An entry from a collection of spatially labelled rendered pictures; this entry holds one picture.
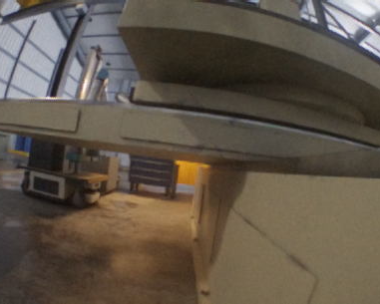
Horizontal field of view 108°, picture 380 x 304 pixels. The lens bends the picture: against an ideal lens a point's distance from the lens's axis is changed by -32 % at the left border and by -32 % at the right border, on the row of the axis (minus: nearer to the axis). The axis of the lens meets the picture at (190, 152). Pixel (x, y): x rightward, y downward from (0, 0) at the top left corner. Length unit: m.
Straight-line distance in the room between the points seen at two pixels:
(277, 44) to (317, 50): 0.12
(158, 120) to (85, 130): 0.22
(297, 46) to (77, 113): 0.62
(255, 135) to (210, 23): 0.32
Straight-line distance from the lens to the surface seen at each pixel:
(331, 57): 0.59
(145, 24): 0.48
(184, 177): 4.61
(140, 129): 0.55
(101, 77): 1.99
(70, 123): 0.64
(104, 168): 2.92
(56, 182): 2.10
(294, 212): 0.32
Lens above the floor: 0.56
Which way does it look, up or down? 4 degrees up
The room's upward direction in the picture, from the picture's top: 7 degrees clockwise
